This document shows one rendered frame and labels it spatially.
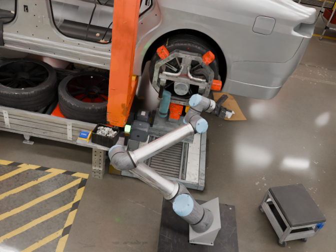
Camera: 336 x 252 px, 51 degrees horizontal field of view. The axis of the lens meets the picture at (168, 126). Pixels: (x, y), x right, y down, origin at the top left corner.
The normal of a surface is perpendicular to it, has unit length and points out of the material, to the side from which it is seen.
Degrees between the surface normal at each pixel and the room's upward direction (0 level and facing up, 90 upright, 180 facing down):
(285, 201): 0
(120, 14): 90
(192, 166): 0
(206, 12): 90
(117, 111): 90
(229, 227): 0
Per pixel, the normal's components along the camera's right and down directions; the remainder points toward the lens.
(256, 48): -0.11, 0.63
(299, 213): 0.16, -0.75
